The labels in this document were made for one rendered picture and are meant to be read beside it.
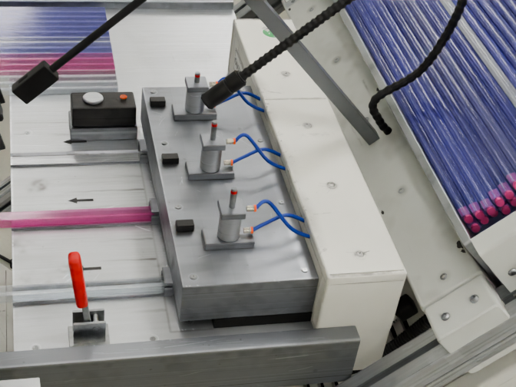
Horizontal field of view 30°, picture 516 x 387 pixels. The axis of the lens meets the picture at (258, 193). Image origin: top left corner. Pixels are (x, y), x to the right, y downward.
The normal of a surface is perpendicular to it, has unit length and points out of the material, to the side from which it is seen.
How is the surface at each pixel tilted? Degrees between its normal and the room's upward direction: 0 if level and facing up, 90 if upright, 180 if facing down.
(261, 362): 90
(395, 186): 90
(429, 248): 90
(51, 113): 48
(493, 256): 90
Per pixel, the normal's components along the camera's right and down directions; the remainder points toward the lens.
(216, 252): 0.11, -0.77
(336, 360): 0.20, 0.63
